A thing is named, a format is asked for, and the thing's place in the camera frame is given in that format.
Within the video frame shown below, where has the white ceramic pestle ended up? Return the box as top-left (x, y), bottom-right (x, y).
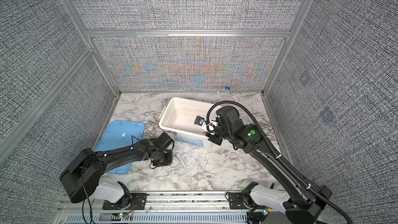
top-left (174, 153), bottom-right (187, 168)

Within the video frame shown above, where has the white plastic storage box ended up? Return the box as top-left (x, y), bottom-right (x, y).
top-left (159, 97), bottom-right (215, 148)

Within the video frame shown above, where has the blue plastic box lid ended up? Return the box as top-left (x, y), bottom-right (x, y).
top-left (94, 120), bottom-right (146, 175)

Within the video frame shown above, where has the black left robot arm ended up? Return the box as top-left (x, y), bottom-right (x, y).
top-left (60, 132), bottom-right (175, 203)

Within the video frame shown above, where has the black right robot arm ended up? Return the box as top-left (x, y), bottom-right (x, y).
top-left (195, 101), bottom-right (332, 224)

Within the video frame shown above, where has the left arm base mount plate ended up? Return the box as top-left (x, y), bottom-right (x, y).
top-left (102, 193), bottom-right (148, 211)

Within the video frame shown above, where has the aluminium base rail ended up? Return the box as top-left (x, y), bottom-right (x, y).
top-left (53, 191), bottom-right (289, 224)

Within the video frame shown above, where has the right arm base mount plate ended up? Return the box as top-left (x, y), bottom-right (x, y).
top-left (225, 192), bottom-right (249, 210)

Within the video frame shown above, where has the black corrugated cable conduit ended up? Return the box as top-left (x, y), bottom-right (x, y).
top-left (206, 100), bottom-right (353, 224)

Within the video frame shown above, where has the left corner aluminium frame post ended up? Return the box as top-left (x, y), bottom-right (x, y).
top-left (61, 0), bottom-right (121, 96)

